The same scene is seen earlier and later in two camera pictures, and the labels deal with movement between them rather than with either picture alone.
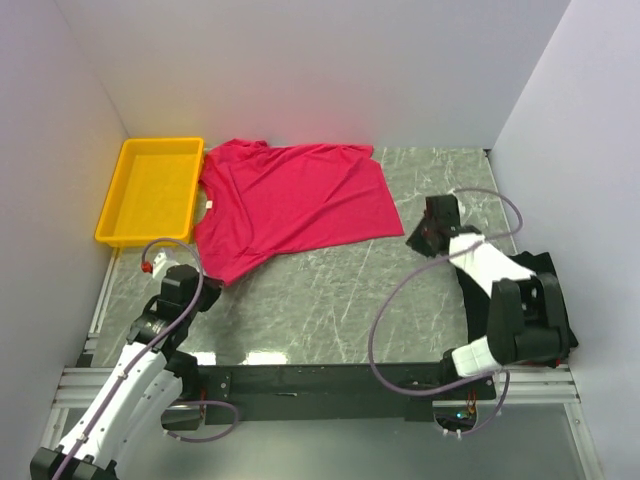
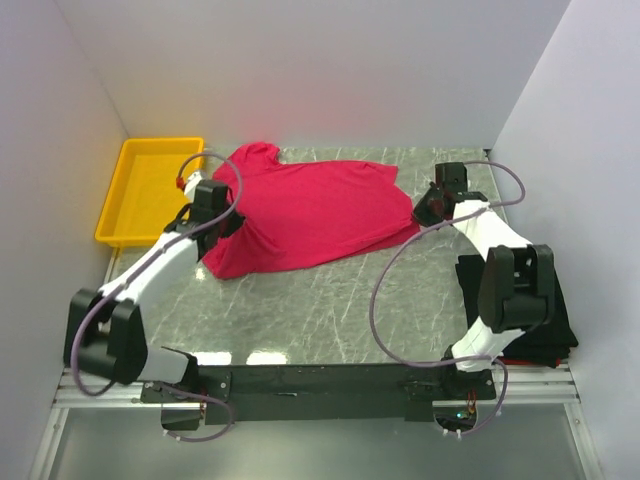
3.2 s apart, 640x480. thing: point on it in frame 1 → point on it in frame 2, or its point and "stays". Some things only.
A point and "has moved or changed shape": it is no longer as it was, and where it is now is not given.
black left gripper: x=213 y=288 → x=236 y=220
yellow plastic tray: x=155 y=192 stays
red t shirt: x=266 y=201 has moved or changed shape
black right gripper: x=415 y=242 → x=420 y=211
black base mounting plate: x=366 y=391 stays
